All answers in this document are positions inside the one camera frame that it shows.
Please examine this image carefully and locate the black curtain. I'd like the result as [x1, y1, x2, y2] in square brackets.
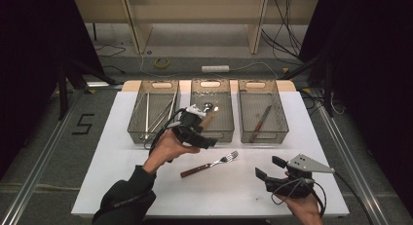
[298, 0, 413, 208]
[0, 0, 107, 182]

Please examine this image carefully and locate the white floor cable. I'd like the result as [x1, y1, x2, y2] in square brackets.
[138, 51, 205, 80]
[228, 61, 281, 81]

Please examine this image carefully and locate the thin black floor cable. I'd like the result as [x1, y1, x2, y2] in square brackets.
[94, 43, 128, 75]

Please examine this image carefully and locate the white flat bar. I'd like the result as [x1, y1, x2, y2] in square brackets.
[85, 81, 112, 89]

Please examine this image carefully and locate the metal chopstick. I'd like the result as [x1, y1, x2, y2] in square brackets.
[145, 99, 173, 132]
[149, 104, 173, 134]

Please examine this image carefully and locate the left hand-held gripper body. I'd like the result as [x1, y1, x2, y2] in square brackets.
[170, 103, 219, 151]

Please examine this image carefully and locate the white table sheet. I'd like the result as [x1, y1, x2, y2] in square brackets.
[70, 90, 351, 218]

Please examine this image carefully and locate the wooden handled metal fork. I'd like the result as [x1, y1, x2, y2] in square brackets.
[179, 149, 240, 179]

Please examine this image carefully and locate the white chopstick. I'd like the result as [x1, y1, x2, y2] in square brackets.
[144, 92, 151, 141]
[167, 91, 179, 123]

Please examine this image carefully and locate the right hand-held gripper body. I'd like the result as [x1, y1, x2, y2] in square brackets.
[264, 153, 336, 199]

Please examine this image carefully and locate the metal floor rail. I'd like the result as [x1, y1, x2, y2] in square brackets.
[0, 88, 87, 225]
[311, 97, 392, 225]

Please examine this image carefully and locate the person's left hand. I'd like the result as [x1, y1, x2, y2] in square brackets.
[142, 129, 202, 175]

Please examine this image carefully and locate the beige wooden desk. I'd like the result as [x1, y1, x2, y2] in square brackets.
[73, 0, 321, 56]

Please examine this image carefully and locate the white power strip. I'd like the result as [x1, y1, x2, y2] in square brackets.
[201, 64, 231, 74]

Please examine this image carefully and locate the black cable bundle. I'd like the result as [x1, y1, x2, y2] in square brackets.
[260, 0, 305, 62]

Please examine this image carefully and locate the right hand-held gripper cable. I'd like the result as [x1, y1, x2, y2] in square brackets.
[270, 169, 375, 225]

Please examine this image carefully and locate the hand-held gripper cable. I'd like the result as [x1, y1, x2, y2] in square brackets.
[143, 107, 188, 164]
[270, 169, 375, 225]

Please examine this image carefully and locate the black stand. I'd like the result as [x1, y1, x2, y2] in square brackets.
[279, 53, 336, 119]
[56, 54, 118, 123]

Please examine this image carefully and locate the yellow tape roll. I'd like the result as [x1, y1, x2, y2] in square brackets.
[153, 56, 171, 70]

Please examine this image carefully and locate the smoky clear plastic bin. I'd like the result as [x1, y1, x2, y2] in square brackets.
[127, 79, 181, 145]
[188, 78, 236, 144]
[238, 78, 290, 144]

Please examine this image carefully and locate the wooden handled table knife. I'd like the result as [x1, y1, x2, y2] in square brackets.
[248, 104, 274, 144]

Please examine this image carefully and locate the person's right hand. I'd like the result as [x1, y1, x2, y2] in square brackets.
[275, 191, 324, 225]

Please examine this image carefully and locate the left hand-held gripper cable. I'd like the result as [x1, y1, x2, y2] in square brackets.
[143, 107, 188, 164]

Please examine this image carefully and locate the light wood handled fork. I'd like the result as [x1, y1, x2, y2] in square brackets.
[199, 105, 221, 130]

